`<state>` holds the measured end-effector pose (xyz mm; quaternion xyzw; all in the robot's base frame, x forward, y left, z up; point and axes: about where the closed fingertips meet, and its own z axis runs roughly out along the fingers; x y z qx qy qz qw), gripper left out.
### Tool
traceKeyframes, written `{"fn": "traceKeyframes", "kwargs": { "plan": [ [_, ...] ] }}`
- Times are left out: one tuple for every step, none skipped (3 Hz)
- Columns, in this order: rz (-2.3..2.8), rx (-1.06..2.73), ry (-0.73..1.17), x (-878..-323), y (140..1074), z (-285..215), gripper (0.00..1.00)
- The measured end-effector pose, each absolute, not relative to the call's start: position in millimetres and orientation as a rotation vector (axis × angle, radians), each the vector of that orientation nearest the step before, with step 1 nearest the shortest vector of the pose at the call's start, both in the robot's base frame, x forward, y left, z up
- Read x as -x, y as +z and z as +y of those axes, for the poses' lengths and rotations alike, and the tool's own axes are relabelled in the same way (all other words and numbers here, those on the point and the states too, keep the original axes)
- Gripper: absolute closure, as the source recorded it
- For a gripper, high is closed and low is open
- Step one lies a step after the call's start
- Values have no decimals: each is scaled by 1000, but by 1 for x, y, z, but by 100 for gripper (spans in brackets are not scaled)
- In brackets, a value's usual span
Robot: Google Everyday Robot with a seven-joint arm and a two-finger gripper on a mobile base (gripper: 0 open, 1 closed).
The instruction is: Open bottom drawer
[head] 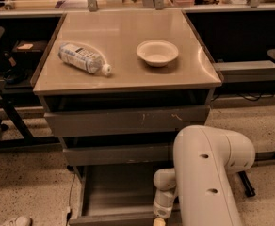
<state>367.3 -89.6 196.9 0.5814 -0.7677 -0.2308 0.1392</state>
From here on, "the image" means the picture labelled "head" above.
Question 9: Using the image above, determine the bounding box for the black table leg bar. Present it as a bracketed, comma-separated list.
[238, 171, 256, 197]

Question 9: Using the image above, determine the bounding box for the grey drawer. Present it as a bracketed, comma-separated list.
[63, 143, 173, 166]
[70, 162, 171, 226]
[45, 105, 210, 137]

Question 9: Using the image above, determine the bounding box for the floor cable with plug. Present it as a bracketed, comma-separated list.
[63, 172, 77, 226]

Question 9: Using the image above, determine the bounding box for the white shoe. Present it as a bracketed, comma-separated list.
[0, 216, 32, 226]

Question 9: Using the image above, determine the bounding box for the grey drawer cabinet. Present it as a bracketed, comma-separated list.
[30, 8, 224, 181]

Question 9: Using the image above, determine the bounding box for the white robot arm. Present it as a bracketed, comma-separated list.
[153, 125, 255, 226]

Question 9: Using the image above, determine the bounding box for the grey top drawer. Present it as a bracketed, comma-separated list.
[45, 105, 210, 137]

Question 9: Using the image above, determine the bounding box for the plastic water bottle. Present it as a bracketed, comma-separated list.
[58, 43, 112, 76]

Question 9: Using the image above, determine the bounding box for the grey bottom drawer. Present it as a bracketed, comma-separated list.
[70, 162, 171, 226]

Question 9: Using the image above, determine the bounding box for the black chair frame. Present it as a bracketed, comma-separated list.
[0, 26, 58, 150]

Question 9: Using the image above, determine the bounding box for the white paper bowl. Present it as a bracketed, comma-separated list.
[136, 40, 179, 67]

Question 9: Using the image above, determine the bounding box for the grey middle drawer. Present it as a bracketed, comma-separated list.
[63, 143, 173, 166]

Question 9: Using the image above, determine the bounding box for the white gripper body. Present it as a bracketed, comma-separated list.
[153, 189, 177, 219]

